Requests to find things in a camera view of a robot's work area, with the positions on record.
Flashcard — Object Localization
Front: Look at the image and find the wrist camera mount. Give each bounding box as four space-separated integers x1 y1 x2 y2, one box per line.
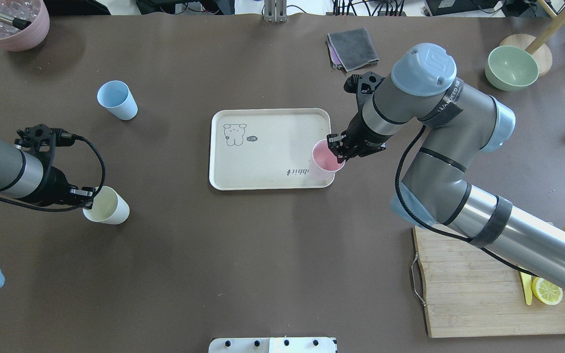
343 71 385 110
14 124 75 168

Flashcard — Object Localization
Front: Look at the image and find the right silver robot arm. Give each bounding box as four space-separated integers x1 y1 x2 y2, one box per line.
327 43 565 290

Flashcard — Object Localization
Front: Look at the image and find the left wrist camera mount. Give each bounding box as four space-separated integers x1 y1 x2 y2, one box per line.
14 124 75 168

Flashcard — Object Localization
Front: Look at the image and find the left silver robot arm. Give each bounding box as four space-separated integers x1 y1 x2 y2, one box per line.
0 124 106 213

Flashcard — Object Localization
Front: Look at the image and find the beige rabbit tray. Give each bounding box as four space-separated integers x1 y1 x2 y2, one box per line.
208 108 334 191

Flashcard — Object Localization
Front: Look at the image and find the aluminium frame post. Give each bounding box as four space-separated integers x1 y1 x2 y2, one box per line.
263 0 288 23

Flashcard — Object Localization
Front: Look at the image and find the pink cup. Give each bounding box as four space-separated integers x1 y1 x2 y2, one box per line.
308 139 346 180

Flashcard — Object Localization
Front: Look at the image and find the wooden cutting board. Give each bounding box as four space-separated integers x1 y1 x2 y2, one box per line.
410 227 565 339

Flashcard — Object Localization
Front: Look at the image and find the cream white cup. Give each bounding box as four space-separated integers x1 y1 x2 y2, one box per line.
82 186 130 224

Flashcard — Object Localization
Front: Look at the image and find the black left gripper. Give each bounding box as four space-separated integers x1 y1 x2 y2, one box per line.
30 167 96 210

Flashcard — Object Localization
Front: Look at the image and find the grey folded cloth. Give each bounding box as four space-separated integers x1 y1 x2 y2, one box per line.
327 27 379 72

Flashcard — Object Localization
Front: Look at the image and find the lemon slice lower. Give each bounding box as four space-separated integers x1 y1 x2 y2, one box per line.
531 277 564 305

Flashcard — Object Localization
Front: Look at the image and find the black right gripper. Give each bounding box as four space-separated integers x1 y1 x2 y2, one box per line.
327 112 388 163

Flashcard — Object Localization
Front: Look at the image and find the pink bowl with ice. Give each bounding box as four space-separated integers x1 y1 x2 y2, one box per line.
0 0 50 51

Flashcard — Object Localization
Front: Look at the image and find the yellow plastic knife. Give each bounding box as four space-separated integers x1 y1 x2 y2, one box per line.
519 271 533 305

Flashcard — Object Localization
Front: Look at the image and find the green bowl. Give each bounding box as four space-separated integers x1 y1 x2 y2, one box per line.
485 46 539 92

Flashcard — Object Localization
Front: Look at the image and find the wooden cup tree stand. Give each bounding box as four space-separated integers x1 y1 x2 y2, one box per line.
500 0 565 77

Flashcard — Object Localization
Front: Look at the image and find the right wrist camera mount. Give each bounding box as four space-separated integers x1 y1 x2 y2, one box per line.
343 71 385 110

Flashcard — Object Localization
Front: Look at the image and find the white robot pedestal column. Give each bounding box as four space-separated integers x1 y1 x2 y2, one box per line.
208 336 338 353

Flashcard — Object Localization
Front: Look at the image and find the blue cup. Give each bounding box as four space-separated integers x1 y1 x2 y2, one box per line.
97 80 138 121

